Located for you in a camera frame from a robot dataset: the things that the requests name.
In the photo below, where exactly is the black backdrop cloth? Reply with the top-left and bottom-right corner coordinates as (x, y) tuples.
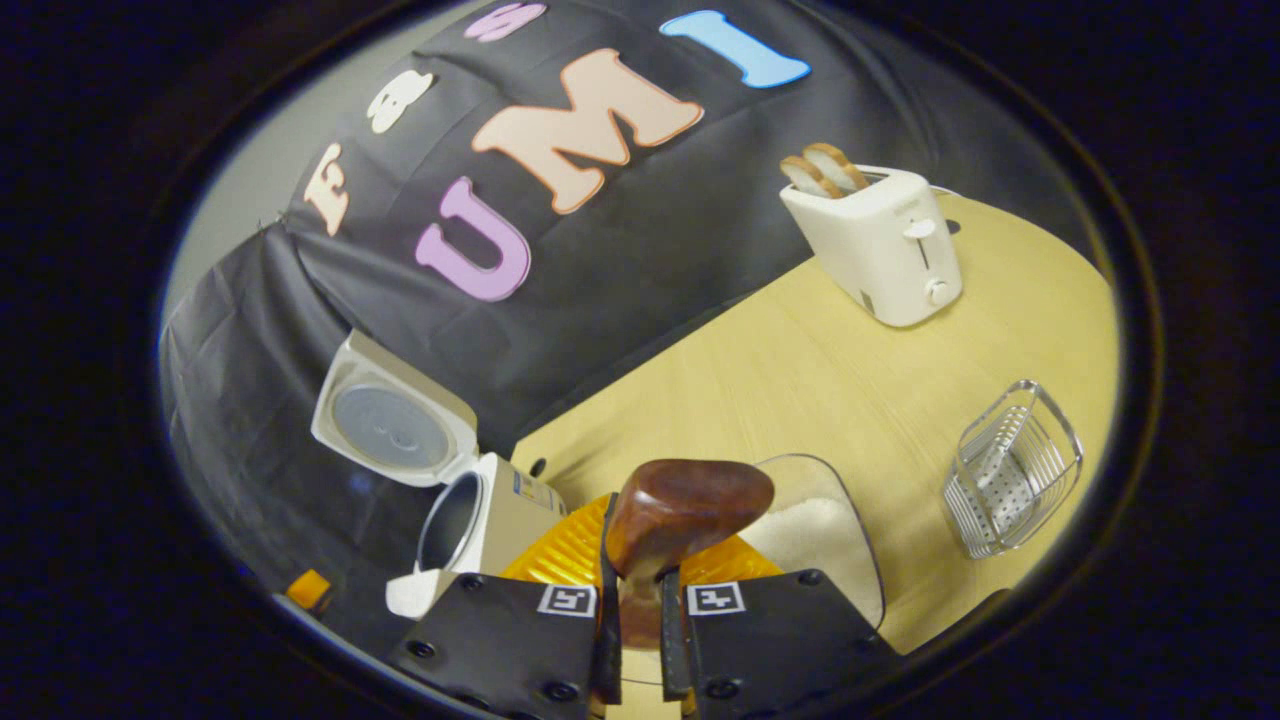
(160, 0), (1101, 601)

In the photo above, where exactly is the white rice cooker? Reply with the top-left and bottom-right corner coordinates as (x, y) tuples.
(310, 330), (568, 621)

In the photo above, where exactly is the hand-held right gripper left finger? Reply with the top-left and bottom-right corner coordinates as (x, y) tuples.
(385, 490), (623, 720)

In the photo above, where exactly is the metal wire chopstick holder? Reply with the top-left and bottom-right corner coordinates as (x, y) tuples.
(942, 379), (1085, 560)

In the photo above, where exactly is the brown wooden spoon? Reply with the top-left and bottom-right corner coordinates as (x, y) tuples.
(605, 459), (776, 651)

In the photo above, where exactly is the toasted bread slice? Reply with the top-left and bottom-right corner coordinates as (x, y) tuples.
(780, 155), (843, 199)
(803, 143), (869, 191)

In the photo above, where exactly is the white toaster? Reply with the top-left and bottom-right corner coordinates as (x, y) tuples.
(779, 165), (964, 329)

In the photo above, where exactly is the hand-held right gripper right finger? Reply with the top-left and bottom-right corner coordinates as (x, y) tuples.
(660, 535), (906, 720)

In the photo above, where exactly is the clear plastic rice container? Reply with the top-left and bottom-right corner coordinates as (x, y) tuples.
(740, 453), (888, 629)

